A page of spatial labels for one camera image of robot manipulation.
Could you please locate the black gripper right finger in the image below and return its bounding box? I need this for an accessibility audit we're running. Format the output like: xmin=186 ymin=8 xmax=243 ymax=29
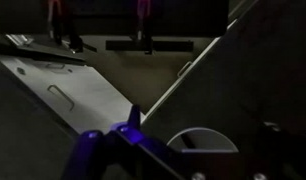
xmin=256 ymin=121 xmax=306 ymax=180

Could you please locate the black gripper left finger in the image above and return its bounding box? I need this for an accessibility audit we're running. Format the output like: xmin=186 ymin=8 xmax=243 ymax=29
xmin=61 ymin=104 xmax=186 ymax=180

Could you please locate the white bowl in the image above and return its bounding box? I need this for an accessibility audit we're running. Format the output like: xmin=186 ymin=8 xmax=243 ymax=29
xmin=166 ymin=127 xmax=240 ymax=153

